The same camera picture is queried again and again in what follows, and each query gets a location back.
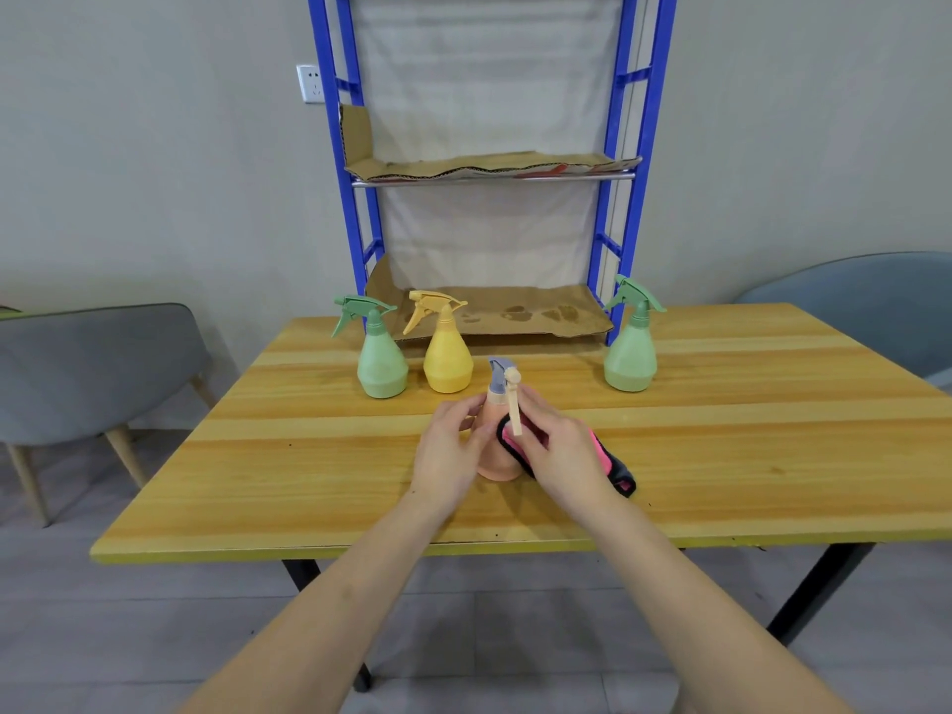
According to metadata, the person's left hand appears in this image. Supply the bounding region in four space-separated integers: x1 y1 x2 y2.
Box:
410 393 489 523

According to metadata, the peach spray bottle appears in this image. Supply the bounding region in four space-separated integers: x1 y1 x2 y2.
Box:
465 357 526 483

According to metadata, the grey chair with wooden legs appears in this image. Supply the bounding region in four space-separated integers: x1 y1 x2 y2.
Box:
0 302 219 529

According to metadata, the person's right hand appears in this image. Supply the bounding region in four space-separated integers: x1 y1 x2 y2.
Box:
510 384 624 524

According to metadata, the yellow spray bottle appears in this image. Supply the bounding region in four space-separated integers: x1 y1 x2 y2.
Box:
402 290 476 395

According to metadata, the person's right forearm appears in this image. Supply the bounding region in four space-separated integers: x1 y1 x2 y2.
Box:
576 494 856 714

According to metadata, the blue metal shelf rack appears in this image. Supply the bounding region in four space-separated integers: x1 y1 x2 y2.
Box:
305 0 680 348

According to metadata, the grey upholstered chair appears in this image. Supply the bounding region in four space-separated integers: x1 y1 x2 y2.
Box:
732 251 952 395

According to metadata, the green spray bottle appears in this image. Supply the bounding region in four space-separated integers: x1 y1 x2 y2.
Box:
603 275 668 394
331 295 410 400

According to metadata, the stained cardboard sheet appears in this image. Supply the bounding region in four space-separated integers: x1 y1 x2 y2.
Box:
365 254 616 343

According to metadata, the white backdrop cloth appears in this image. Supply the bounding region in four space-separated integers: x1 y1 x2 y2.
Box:
348 0 627 292

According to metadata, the torn cardboard sheet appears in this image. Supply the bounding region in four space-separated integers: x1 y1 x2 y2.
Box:
340 104 643 183

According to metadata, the person's left forearm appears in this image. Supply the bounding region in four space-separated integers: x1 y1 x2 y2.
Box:
178 501 457 714

